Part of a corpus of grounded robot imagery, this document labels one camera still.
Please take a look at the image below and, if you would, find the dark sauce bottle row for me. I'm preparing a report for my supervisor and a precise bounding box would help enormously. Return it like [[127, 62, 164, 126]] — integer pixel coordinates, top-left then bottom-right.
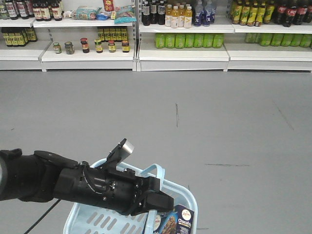
[[0, 0, 64, 47]]

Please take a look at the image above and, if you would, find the blue drink bottle group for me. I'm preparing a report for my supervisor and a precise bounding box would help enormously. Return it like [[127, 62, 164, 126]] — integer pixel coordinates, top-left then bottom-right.
[[193, 0, 216, 27]]

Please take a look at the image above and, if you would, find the yellow juice bottle group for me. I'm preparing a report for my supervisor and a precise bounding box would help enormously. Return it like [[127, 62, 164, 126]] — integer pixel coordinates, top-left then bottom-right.
[[165, 4, 193, 29]]

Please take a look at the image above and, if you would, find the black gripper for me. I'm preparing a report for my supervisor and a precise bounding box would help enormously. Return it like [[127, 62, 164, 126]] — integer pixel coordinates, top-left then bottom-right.
[[53, 164, 174, 216]]

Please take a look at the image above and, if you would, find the snack bag group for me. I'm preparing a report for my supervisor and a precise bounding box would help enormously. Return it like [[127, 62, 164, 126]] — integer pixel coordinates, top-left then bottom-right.
[[62, 0, 137, 24]]

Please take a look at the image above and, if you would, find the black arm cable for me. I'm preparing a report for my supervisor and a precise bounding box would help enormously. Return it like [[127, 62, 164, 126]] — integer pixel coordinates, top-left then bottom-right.
[[23, 199, 61, 234]]

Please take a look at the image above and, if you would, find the light blue plastic basket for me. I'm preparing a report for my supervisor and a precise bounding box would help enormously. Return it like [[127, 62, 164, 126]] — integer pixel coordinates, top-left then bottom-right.
[[63, 162, 198, 234]]

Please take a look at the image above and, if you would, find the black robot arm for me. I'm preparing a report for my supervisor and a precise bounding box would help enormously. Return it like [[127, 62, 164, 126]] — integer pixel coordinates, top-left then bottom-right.
[[0, 149, 174, 216]]

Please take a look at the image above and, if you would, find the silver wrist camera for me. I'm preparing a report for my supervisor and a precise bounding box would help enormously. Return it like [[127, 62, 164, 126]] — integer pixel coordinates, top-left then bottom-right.
[[104, 138, 134, 169]]

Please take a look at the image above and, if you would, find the small sauce jar row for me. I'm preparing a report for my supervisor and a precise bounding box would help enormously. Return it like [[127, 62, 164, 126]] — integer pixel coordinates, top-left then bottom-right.
[[50, 26, 135, 59]]

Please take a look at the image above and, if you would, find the white supermarket shelving unit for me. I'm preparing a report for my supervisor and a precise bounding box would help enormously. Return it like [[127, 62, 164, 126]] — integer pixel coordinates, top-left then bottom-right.
[[0, 0, 312, 72]]

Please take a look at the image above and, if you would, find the cola bottle group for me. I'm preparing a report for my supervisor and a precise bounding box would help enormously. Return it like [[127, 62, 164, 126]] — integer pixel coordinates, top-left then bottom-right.
[[273, 0, 312, 27]]

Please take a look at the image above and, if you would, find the black drink bottle group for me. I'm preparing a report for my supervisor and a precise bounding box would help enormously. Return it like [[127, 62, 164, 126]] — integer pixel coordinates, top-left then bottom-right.
[[141, 0, 167, 26]]

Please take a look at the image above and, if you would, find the yellow tea bottle row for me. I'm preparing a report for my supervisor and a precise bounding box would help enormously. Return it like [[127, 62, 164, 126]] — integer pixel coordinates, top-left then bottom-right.
[[228, 0, 276, 27]]

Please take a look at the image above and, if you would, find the blue Chocofello cookie box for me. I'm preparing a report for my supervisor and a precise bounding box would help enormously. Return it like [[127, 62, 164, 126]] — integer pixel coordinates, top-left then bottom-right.
[[152, 204, 195, 234]]

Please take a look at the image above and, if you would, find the green drink bottle row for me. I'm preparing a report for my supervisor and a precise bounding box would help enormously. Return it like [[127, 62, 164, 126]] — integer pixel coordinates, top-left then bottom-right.
[[154, 33, 312, 49]]

